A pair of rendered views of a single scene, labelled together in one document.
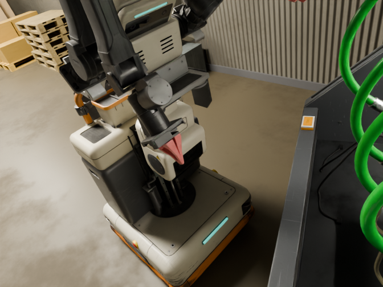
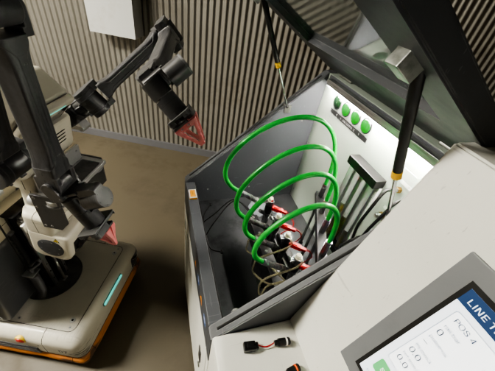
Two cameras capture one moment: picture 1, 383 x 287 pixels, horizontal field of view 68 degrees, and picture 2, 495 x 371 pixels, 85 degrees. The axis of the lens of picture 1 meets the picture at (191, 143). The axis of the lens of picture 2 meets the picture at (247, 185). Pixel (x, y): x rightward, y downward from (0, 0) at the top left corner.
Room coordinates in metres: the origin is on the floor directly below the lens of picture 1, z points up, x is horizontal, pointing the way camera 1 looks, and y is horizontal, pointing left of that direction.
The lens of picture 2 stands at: (-0.04, 0.22, 1.72)
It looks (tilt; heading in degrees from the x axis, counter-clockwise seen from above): 39 degrees down; 305
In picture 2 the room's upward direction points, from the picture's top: 11 degrees clockwise
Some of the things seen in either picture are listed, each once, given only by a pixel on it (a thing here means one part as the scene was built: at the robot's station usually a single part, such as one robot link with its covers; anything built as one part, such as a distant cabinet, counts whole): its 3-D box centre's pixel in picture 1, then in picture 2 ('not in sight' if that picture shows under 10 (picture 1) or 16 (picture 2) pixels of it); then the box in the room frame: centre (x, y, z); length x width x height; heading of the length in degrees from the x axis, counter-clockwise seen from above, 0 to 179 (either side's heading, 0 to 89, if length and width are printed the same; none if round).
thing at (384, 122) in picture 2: not in sight; (373, 114); (0.15, -0.63, 1.43); 0.54 x 0.03 x 0.02; 148
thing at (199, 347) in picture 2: not in sight; (193, 305); (0.43, -0.19, 0.44); 0.65 x 0.02 x 0.68; 148
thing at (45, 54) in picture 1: (56, 39); not in sight; (5.54, 1.81, 0.39); 1.15 x 0.75 x 0.78; 35
